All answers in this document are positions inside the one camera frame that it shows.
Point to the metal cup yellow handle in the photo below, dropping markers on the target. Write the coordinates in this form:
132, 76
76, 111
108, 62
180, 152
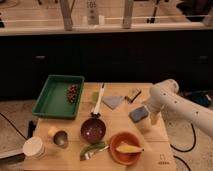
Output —
58, 137

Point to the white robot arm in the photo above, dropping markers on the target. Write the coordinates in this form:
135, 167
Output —
165, 94

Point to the red grape bunch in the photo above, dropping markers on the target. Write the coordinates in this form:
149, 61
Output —
72, 93

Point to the green plastic tray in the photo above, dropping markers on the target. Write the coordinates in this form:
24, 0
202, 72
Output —
52, 101

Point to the silver fork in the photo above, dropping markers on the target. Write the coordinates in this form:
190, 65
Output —
88, 155

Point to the green pepper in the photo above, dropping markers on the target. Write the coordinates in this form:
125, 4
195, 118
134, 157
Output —
91, 148

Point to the white paper cup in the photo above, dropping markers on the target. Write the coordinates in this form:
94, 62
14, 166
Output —
34, 147

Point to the brown black small box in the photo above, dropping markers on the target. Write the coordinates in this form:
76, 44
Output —
132, 95

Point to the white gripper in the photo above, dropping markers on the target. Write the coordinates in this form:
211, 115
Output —
147, 123

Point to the orange bowl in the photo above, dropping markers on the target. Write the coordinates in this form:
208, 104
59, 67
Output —
123, 138

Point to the purple bowl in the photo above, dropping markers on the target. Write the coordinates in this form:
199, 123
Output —
93, 130

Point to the blue grey cloth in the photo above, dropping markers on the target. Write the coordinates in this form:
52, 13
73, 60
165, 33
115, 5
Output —
112, 101

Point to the yellow banana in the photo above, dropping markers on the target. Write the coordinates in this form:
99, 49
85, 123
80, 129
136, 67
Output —
125, 148

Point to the blue sponge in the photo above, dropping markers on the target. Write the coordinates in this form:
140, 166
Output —
138, 114

